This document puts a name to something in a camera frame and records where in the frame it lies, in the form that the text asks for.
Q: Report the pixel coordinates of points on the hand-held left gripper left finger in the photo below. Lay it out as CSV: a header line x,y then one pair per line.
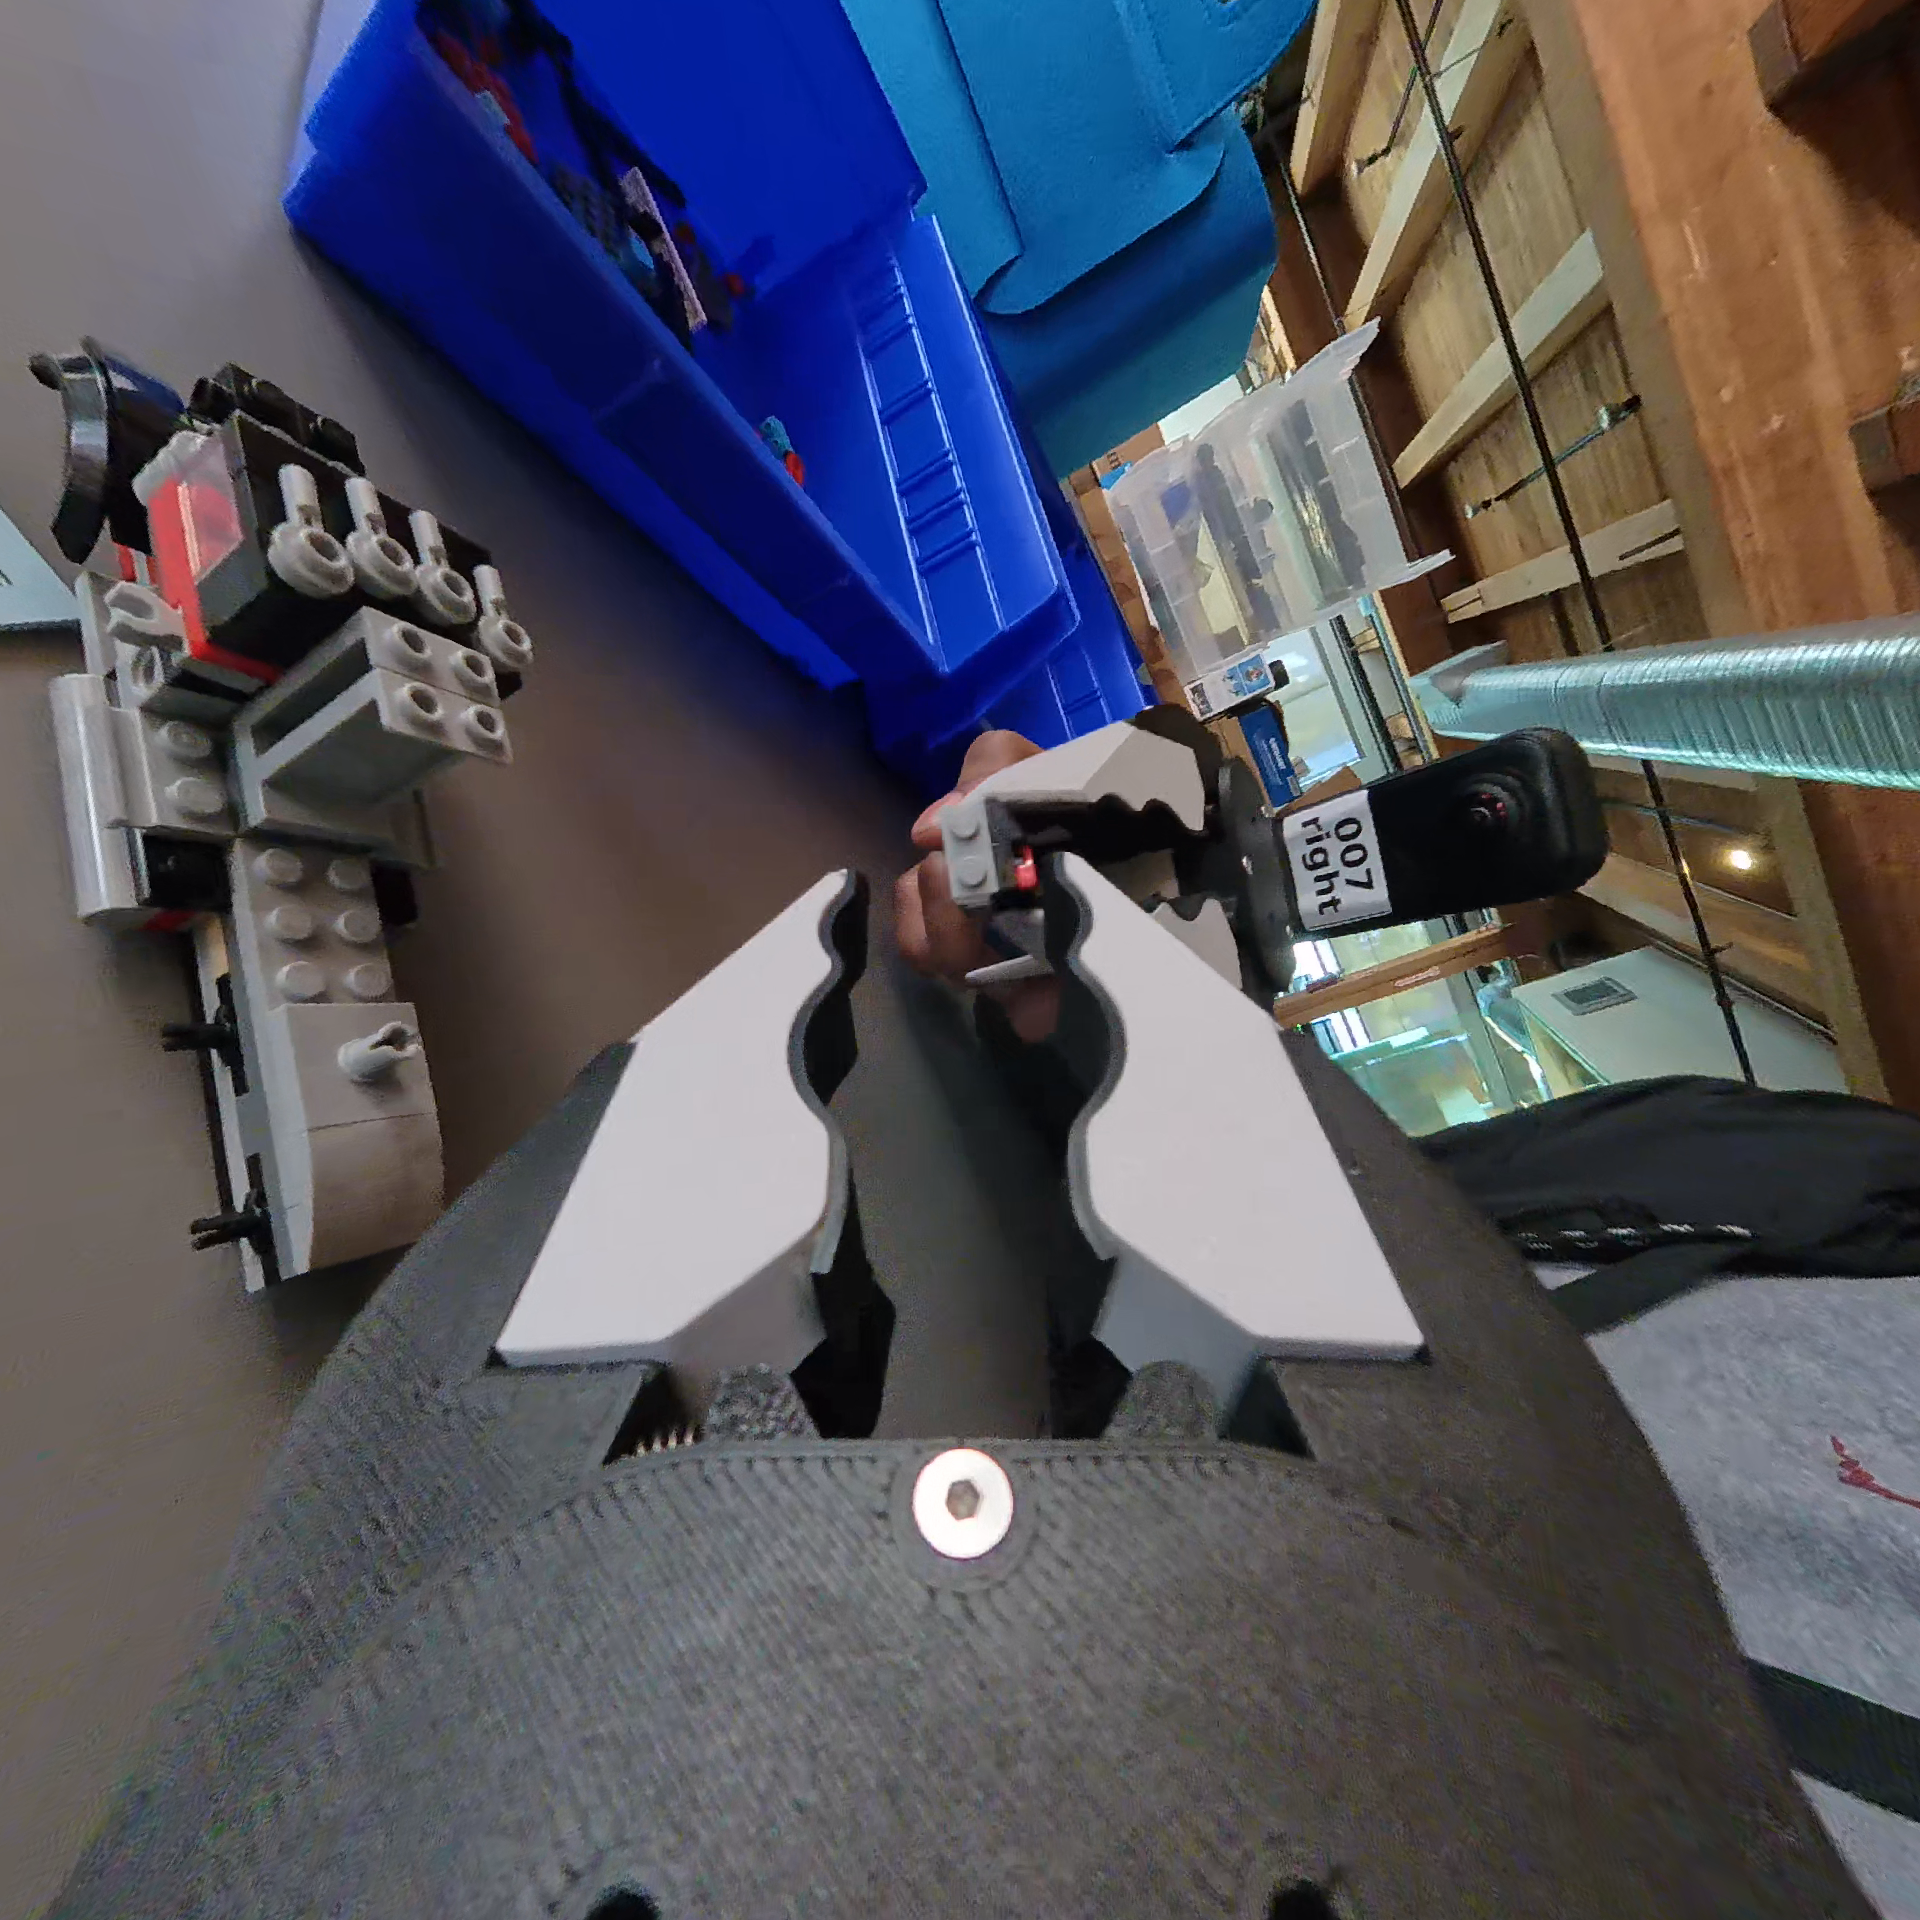
x,y
675,1184

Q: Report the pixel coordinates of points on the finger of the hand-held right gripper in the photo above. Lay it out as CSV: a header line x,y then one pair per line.
x,y
1109,773
1171,862

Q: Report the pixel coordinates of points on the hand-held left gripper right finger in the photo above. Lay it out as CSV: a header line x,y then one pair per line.
x,y
1244,1201

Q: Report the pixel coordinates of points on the small black red brick assembly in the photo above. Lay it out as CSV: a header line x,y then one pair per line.
x,y
984,855

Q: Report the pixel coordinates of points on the pile of mixed toy bricks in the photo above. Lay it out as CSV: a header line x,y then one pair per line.
x,y
629,225
781,452

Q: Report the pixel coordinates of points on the grey black toy brick truck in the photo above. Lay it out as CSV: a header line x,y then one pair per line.
x,y
299,902

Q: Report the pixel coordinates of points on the person's right forearm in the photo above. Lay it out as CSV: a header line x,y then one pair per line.
x,y
1723,1172

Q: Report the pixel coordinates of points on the grey desk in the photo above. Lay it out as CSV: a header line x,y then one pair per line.
x,y
149,1501

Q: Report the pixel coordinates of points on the person's right hand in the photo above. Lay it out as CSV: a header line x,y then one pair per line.
x,y
931,932

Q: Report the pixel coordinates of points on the blue cardboard box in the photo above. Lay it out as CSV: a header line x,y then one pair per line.
x,y
1267,750

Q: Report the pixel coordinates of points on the clear plastic storage box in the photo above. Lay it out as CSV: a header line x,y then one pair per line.
x,y
1275,524

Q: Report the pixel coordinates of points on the blue felt bag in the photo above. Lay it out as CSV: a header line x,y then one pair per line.
x,y
1096,181

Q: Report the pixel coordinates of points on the person's grey sweater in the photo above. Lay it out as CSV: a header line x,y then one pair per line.
x,y
1769,1501

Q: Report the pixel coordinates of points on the large blue plastic bin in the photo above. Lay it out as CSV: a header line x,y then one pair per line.
x,y
450,254

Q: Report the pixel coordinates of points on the brick instruction booklet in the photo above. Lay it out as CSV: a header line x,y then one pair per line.
x,y
28,580

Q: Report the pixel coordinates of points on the silver ventilation duct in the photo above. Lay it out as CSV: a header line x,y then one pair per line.
x,y
1723,704

